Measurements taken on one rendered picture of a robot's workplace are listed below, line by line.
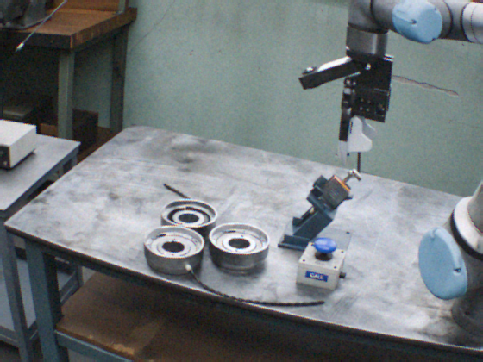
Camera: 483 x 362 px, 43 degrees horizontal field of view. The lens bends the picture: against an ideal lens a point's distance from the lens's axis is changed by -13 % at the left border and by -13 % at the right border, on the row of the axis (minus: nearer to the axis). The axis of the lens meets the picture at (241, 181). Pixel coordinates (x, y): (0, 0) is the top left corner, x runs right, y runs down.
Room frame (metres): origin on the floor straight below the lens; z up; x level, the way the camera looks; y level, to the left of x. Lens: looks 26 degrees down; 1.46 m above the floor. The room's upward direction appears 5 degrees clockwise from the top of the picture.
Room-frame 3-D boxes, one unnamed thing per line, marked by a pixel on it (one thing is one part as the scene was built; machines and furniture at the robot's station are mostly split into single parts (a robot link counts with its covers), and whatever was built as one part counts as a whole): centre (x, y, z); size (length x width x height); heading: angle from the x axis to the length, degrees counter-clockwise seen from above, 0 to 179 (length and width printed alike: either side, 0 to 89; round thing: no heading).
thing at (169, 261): (1.01, 0.11, 0.82); 0.10 x 0.10 x 0.04
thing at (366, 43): (1.12, -0.19, 1.21); 0.08 x 0.08 x 0.05
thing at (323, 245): (1.00, -0.15, 0.85); 0.04 x 0.04 x 0.05
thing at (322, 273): (1.00, -0.16, 0.82); 0.08 x 0.07 x 0.05; 73
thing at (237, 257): (1.05, -0.01, 0.82); 0.10 x 0.10 x 0.04
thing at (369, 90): (1.11, -0.20, 1.12); 0.09 x 0.08 x 0.12; 74
